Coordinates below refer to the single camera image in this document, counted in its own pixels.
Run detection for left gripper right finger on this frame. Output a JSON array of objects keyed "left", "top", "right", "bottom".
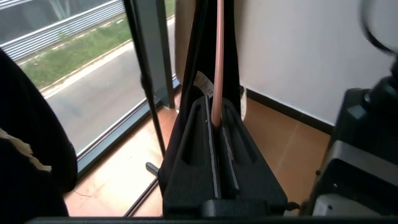
[{"left": 217, "top": 99, "right": 289, "bottom": 215}]

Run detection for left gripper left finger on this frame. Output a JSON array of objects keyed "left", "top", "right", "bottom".
[{"left": 163, "top": 95, "right": 222, "bottom": 218}]

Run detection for pink clothes hanger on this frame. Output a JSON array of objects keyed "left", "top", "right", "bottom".
[{"left": 210, "top": 0, "right": 225, "bottom": 129}]

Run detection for black garment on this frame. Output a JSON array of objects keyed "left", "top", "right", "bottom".
[{"left": 157, "top": 0, "right": 248, "bottom": 197}]

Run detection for black shorts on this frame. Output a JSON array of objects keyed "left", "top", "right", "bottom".
[{"left": 0, "top": 48, "right": 78, "bottom": 218}]

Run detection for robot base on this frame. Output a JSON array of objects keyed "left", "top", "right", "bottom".
[{"left": 300, "top": 86, "right": 398, "bottom": 218}]

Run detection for black clothes rack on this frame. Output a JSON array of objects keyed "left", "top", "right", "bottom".
[{"left": 123, "top": 0, "right": 168, "bottom": 218}]

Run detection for window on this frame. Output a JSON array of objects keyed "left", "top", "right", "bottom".
[{"left": 0, "top": 0, "right": 182, "bottom": 181}]

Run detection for beige curtain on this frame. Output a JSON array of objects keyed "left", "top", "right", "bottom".
[{"left": 174, "top": 0, "right": 197, "bottom": 85}]

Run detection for black cable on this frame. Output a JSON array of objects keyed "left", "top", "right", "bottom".
[{"left": 359, "top": 0, "right": 398, "bottom": 57}]

